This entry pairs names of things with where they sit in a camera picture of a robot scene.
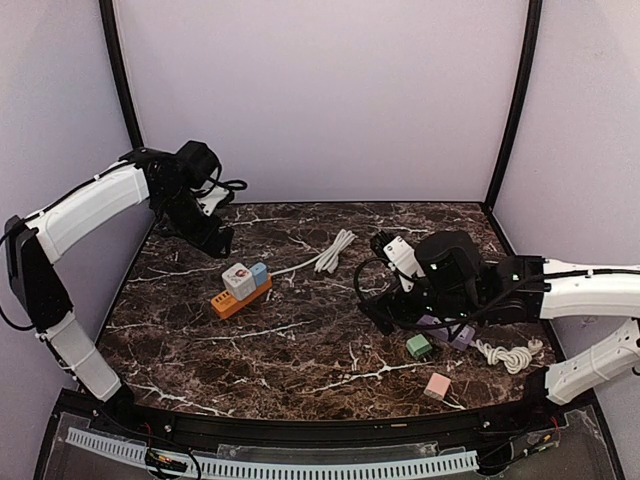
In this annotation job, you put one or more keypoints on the blue charger plug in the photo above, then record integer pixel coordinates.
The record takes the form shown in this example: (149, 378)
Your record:
(260, 274)

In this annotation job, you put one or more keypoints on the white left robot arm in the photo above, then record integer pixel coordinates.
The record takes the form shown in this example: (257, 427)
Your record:
(183, 189)

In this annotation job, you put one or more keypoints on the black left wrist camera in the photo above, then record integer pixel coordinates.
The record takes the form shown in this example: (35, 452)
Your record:
(199, 164)

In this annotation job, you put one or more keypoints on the black front rail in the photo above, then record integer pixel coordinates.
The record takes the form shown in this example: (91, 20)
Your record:
(475, 429)

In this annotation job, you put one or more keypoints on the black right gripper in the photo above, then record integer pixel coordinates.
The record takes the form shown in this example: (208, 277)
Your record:
(382, 316)

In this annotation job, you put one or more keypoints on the black frame post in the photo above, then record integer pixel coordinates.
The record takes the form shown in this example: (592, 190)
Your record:
(525, 65)
(120, 78)

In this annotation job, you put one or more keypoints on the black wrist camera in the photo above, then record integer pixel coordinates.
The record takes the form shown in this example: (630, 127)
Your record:
(449, 259)
(199, 164)

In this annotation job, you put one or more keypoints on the black left frame post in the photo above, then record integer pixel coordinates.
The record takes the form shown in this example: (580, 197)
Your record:
(120, 78)

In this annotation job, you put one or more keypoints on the black right frame post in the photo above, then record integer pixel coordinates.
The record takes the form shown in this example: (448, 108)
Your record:
(525, 65)

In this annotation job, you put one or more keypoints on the white cube adapter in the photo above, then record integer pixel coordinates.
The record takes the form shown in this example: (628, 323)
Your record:
(238, 281)

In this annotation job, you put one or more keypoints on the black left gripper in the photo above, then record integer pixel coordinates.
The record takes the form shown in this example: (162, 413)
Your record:
(201, 238)

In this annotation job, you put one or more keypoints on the orange power strip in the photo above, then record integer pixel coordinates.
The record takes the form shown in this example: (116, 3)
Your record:
(225, 305)

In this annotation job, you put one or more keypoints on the pink charger plug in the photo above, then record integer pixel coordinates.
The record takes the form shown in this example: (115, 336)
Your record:
(437, 386)

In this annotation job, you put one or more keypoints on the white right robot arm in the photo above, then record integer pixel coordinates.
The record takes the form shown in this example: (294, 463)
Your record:
(522, 289)

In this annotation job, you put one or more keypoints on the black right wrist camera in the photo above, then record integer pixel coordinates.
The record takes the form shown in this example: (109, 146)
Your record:
(449, 259)

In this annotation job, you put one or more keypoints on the purple power strip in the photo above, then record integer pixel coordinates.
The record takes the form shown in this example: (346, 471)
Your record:
(459, 337)

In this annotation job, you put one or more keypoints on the green charger plug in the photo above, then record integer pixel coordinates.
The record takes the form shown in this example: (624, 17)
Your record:
(419, 347)

